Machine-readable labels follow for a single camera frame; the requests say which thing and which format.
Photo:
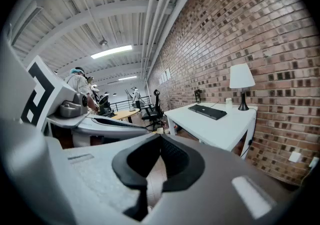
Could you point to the long ceiling light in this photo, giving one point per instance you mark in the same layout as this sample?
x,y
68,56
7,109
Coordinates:
x,y
127,78
111,52

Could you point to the black floral tumbler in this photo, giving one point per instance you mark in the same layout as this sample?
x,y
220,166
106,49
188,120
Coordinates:
x,y
198,95

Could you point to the white wall outlet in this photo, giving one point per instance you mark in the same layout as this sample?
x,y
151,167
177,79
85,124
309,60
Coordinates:
x,y
295,157

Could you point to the round wooden table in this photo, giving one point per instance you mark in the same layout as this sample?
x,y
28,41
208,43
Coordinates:
x,y
125,114

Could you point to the black keyboard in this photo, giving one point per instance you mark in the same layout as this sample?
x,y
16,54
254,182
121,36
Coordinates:
x,y
207,112

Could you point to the white mug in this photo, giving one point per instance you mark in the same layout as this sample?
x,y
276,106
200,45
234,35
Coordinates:
x,y
228,104

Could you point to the white papers on wall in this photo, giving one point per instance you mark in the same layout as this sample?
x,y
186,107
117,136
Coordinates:
x,y
165,76

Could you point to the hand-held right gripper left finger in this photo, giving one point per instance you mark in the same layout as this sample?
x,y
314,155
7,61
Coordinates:
x,y
120,166

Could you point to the white table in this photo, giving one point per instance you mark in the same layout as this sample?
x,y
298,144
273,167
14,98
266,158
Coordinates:
x,y
220,129

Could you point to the black office chair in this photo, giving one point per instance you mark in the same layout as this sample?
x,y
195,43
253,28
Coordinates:
x,y
152,114

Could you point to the white wall plug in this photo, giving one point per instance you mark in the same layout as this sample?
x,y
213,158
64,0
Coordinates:
x,y
314,162

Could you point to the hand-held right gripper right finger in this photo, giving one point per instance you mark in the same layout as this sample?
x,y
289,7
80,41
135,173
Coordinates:
x,y
192,169

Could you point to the black metal railing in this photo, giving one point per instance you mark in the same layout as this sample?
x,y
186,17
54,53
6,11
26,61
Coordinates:
x,y
125,105

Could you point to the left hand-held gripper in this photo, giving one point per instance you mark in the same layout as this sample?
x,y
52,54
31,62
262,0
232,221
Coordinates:
x,y
62,99

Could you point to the white shade table lamp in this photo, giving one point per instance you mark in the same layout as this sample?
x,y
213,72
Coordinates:
x,y
241,76

